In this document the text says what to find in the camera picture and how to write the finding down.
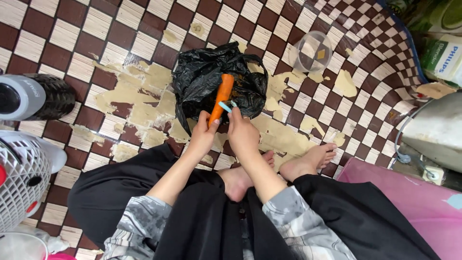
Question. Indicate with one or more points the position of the person's left hand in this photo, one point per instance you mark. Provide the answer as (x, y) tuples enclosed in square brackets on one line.
[(201, 137)]

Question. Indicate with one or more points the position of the person's right hand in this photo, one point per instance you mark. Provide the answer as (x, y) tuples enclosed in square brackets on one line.
[(242, 133)]

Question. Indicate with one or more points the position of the person's left fingers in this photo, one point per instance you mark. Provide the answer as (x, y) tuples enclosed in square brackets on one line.
[(211, 121)]

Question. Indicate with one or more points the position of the person's right fingers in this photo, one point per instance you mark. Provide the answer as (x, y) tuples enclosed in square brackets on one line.
[(234, 115)]

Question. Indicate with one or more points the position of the light blue peeler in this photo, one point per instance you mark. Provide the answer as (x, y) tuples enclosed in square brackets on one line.
[(227, 106)]

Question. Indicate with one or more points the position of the orange carrot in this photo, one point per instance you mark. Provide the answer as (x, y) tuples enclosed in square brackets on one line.
[(221, 98)]

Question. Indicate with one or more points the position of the black plastic bag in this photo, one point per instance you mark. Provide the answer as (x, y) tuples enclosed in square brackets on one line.
[(213, 81)]

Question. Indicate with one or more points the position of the person's left foot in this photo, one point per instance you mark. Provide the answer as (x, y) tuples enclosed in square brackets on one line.
[(238, 180)]

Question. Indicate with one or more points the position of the person's foot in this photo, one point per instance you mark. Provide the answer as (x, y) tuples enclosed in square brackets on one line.
[(238, 180), (306, 161)]

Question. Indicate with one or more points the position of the person's right foot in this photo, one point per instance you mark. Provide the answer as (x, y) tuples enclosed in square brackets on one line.
[(306, 161)]

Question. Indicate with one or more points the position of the clear plastic blender jar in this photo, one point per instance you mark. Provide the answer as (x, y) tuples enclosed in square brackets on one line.
[(310, 52)]

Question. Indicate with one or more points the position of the person's black trousers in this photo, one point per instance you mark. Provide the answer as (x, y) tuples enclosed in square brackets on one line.
[(202, 220)]

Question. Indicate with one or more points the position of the grey black blender base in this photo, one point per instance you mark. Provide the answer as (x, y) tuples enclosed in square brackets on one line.
[(32, 96)]

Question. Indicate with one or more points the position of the white plastic fan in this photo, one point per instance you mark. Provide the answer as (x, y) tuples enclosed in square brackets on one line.
[(25, 173)]

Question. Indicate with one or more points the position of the pink mat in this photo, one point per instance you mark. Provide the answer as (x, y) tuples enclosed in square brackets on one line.
[(408, 202)]

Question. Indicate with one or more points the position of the grey metal appliance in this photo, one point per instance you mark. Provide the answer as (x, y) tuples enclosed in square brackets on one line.
[(436, 130)]

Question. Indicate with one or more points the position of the pink plastic bowl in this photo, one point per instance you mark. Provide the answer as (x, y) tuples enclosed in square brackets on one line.
[(60, 257)]

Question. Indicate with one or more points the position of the white power socket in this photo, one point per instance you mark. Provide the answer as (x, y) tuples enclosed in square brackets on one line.
[(433, 174)]

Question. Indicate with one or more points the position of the green white blender box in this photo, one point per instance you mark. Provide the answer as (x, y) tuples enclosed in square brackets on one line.
[(442, 57)]

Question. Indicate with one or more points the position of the clear plastic container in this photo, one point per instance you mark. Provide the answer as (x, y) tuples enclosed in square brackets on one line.
[(20, 247)]

